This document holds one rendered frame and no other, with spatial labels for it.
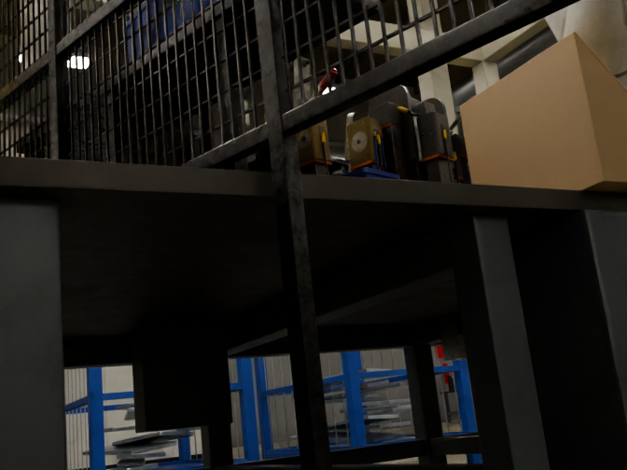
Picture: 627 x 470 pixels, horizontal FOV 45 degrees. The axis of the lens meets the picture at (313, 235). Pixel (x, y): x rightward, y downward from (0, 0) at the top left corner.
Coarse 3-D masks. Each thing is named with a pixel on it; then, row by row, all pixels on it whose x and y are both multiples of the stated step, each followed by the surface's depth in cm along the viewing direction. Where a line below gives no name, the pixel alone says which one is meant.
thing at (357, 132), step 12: (360, 120) 195; (372, 120) 195; (348, 132) 198; (360, 132) 195; (372, 132) 193; (348, 144) 197; (360, 144) 194; (372, 144) 193; (360, 156) 194; (372, 156) 192; (384, 156) 195; (372, 168) 192; (384, 168) 193
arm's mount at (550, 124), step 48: (576, 48) 144; (480, 96) 168; (528, 96) 155; (576, 96) 144; (624, 96) 147; (480, 144) 168; (528, 144) 155; (576, 144) 144; (624, 144) 143; (624, 192) 148
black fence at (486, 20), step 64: (64, 0) 164; (128, 0) 142; (192, 0) 129; (256, 0) 115; (320, 0) 107; (384, 0) 99; (448, 0) 91; (512, 0) 84; (576, 0) 81; (64, 64) 159; (128, 64) 141; (384, 64) 96; (0, 128) 178; (64, 128) 155; (192, 128) 125; (256, 128) 112; (320, 384) 101; (320, 448) 98
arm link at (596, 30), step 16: (592, 0) 148; (608, 0) 147; (624, 0) 147; (560, 16) 157; (576, 16) 152; (592, 16) 149; (608, 16) 148; (624, 16) 148; (560, 32) 159; (576, 32) 154; (592, 32) 151; (608, 32) 150; (624, 32) 150; (592, 48) 154; (608, 48) 153; (624, 48) 153; (608, 64) 156; (624, 64) 157
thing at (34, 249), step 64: (0, 256) 96; (384, 256) 159; (448, 256) 140; (512, 256) 136; (0, 320) 95; (256, 320) 217; (320, 320) 191; (448, 320) 276; (512, 320) 132; (0, 384) 93; (192, 384) 222; (512, 384) 128; (0, 448) 91; (64, 448) 94; (384, 448) 279; (448, 448) 277; (512, 448) 125
